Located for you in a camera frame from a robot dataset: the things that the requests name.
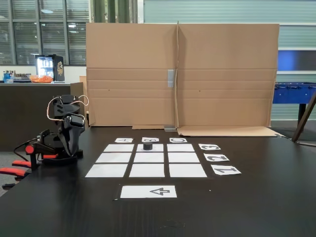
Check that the black octagonal token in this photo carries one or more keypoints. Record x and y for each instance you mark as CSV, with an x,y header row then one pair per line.
x,y
148,146

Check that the white nine-square grid sheet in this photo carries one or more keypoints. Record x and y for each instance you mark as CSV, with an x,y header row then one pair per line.
x,y
148,170

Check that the small cardboard panel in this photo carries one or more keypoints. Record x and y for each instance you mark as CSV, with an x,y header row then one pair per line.
x,y
77,89

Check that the black red table clamp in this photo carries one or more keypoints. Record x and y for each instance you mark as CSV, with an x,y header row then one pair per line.
x,y
34,150

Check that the paper sheet letter A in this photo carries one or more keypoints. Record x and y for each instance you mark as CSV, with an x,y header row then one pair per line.
x,y
124,140

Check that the dark brown counter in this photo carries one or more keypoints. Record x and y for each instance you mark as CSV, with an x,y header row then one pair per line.
x,y
24,113

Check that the orange snack bag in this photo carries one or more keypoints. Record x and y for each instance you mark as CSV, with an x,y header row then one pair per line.
x,y
42,79

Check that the black mini fridge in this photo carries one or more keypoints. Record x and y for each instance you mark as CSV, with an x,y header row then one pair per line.
x,y
53,67

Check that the paper sheet letter B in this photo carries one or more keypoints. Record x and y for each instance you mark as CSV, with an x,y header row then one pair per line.
x,y
154,139

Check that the blue bottle pack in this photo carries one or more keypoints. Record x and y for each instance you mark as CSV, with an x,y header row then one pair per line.
x,y
8,77

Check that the white arrow paper sheet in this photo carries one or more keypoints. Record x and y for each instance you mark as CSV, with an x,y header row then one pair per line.
x,y
138,191

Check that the brown cardboard panel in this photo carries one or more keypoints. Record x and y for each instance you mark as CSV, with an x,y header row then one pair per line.
x,y
227,74
133,49

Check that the grey tape piece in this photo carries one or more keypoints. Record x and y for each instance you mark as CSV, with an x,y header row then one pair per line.
x,y
170,129

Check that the paper sheet letter C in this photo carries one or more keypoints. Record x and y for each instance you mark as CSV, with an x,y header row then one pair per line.
x,y
178,140

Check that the grey tape strip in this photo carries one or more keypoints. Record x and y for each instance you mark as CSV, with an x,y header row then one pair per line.
x,y
171,78

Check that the paper sheet number 3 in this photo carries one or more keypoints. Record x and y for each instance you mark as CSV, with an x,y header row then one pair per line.
x,y
209,146

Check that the paper sheet number 2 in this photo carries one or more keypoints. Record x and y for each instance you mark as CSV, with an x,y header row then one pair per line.
x,y
216,157

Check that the paper sheet number 1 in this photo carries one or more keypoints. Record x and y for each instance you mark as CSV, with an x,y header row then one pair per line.
x,y
225,170

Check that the blue foosball table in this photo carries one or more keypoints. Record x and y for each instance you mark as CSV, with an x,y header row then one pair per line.
x,y
291,95

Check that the dark wooden leg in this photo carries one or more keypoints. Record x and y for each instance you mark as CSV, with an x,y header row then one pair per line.
x,y
304,118

